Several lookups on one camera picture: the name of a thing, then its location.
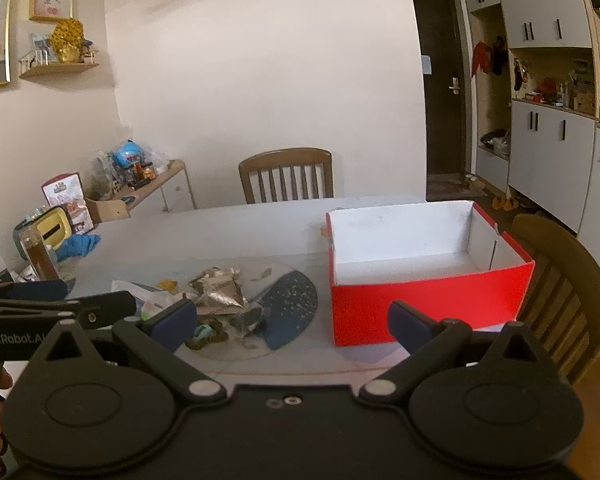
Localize patterned doormat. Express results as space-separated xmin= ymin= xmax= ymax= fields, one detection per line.
xmin=426 ymin=174 xmax=488 ymax=201

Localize wooden white sideboard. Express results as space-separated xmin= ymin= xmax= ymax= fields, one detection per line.
xmin=125 ymin=159 xmax=198 ymax=213

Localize pile of small toys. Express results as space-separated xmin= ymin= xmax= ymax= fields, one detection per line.
xmin=90 ymin=145 xmax=172 ymax=201

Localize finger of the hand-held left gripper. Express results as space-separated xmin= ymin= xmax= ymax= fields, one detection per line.
xmin=0 ymin=291 xmax=137 ymax=332
xmin=0 ymin=279 xmax=71 ymax=303

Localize white plastic bag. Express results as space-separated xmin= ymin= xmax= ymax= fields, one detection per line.
xmin=140 ymin=292 xmax=191 ymax=319

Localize dark blue speckled disc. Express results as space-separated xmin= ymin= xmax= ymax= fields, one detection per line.
xmin=265 ymin=269 xmax=319 ymax=351

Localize gold tree ornament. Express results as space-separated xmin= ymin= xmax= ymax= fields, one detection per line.
xmin=49 ymin=17 xmax=86 ymax=63

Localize red white snack package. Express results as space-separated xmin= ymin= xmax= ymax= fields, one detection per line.
xmin=41 ymin=172 xmax=95 ymax=236

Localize blue round toy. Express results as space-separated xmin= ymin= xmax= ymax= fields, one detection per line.
xmin=112 ymin=140 xmax=146 ymax=168

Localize small open cardboard box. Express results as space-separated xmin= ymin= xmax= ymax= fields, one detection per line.
xmin=84 ymin=196 xmax=137 ymax=224

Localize blue cloth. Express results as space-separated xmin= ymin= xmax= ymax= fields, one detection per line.
xmin=55 ymin=234 xmax=102 ymax=262

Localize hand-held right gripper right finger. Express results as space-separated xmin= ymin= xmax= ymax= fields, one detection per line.
xmin=360 ymin=300 xmax=556 ymax=406

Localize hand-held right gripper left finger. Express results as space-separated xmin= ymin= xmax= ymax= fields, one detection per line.
xmin=27 ymin=299 xmax=228 ymax=408

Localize jar with brown contents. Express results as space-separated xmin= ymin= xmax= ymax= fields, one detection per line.
xmin=20 ymin=227 xmax=61 ymax=281

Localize low white shoe cabinet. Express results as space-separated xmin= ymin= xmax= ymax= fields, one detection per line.
xmin=475 ymin=147 xmax=511 ymax=193

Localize brown braided cord green tassel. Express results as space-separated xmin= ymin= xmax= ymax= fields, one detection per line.
xmin=185 ymin=317 xmax=231 ymax=352

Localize dark green packet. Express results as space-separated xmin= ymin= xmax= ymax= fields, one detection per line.
xmin=230 ymin=307 xmax=269 ymax=337

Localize wooden wall shelf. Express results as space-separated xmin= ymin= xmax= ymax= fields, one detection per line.
xmin=19 ymin=61 xmax=101 ymax=80

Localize plastic bag on shoe cabinet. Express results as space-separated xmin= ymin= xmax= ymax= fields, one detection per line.
xmin=480 ymin=129 xmax=511 ymax=153

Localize dark brown door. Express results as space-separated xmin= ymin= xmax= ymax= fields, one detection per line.
xmin=410 ymin=0 xmax=468 ymax=176

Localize white lower cabinet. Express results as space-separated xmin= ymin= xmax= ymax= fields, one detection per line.
xmin=507 ymin=99 xmax=597 ymax=234

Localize silver snack bag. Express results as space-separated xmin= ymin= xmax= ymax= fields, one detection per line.
xmin=187 ymin=266 xmax=251 ymax=313

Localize red cardboard box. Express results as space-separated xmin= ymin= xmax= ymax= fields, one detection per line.
xmin=325 ymin=200 xmax=536 ymax=347

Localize wooden slat-back chair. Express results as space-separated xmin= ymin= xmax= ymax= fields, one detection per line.
xmin=509 ymin=213 xmax=600 ymax=386
xmin=238 ymin=147 xmax=334 ymax=205

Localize red hanging cloth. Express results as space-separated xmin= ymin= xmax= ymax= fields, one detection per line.
xmin=471 ymin=40 xmax=492 ymax=79

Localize small gold picture frame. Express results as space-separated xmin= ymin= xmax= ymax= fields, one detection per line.
xmin=29 ymin=0 xmax=74 ymax=23

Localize yellow teal tissue box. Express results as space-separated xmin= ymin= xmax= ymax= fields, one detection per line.
xmin=14 ymin=205 xmax=76 ymax=252

